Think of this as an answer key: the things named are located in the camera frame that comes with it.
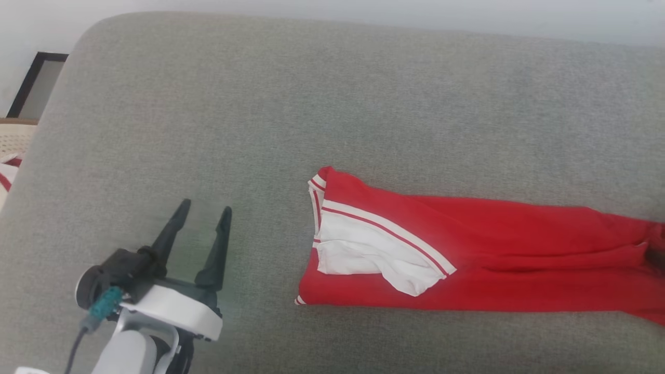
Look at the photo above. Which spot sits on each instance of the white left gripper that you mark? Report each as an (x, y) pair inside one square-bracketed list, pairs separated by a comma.
[(176, 309)]

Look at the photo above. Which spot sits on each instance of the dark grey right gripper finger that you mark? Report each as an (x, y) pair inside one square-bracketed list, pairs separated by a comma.
[(656, 257)]

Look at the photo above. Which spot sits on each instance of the red and white garment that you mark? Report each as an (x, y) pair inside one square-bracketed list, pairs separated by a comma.
[(493, 249)]

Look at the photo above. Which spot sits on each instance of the red white striped clothing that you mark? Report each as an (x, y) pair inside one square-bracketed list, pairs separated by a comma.
[(8, 176)]

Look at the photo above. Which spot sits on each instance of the grey fabric sofa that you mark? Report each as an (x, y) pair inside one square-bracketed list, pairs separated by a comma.
[(332, 104)]

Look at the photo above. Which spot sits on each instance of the beige laundry basket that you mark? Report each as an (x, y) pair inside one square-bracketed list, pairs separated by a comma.
[(15, 137)]

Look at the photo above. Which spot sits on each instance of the dark framed panel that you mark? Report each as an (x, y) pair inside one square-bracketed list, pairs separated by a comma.
[(39, 85)]

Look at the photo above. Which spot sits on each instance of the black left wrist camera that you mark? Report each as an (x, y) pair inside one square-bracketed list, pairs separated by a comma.
[(117, 275)]

